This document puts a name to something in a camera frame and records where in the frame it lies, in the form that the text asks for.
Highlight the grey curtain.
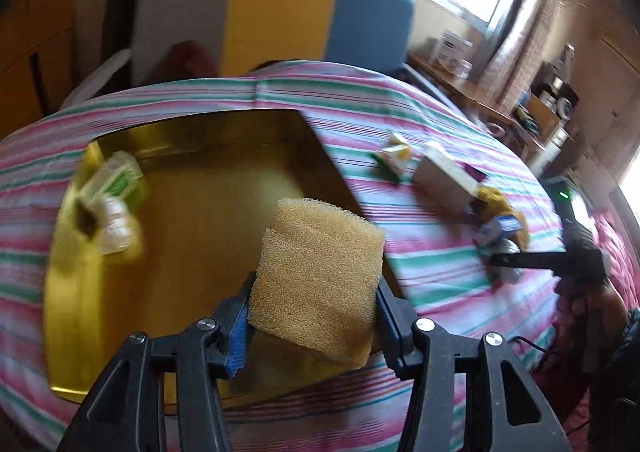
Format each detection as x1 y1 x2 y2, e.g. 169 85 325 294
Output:
480 0 556 98

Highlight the dark blue jacket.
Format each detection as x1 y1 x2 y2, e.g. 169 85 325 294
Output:
587 307 640 452

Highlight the yellow foam sponge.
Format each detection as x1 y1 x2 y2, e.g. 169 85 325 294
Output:
248 198 387 373

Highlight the dark red cushion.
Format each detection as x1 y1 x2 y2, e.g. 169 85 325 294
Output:
167 39 221 80

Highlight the pink floral blanket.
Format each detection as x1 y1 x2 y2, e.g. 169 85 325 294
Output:
595 212 640 313

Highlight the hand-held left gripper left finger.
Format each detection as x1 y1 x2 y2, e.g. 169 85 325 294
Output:
57 272 257 452

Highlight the maroon box with gold interior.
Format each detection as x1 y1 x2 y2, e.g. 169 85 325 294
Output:
42 109 406 415

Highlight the yellow sock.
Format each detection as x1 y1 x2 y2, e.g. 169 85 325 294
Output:
472 186 531 248

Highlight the black upright panel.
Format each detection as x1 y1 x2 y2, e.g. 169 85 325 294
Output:
100 0 153 83

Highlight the white cardboard box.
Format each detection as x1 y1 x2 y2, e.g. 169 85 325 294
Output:
412 142 481 215

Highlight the blue and white packet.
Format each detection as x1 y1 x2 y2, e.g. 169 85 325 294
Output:
475 214 521 245

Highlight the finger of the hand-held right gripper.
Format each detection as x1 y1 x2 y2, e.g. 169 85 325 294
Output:
487 252 568 270

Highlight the wooden shelf with clutter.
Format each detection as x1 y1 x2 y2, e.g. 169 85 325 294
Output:
510 44 581 143

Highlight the small yellow green carton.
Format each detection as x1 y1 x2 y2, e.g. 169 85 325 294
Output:
372 131 413 183

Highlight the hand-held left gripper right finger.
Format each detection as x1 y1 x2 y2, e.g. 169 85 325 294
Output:
375 282 573 452

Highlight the wooden wardrobe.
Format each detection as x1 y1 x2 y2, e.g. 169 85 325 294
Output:
0 0 83 133

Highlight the striped tablecloth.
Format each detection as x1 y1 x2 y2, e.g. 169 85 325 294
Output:
0 59 601 452

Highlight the white box with dark print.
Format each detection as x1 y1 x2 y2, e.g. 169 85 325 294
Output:
435 31 473 68

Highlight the grey yellow blue chair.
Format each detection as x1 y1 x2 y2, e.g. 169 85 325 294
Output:
60 0 416 113

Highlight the black cable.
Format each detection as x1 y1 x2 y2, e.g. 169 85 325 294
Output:
515 336 551 354

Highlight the wooden desk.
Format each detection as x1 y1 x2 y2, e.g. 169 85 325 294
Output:
407 52 546 153

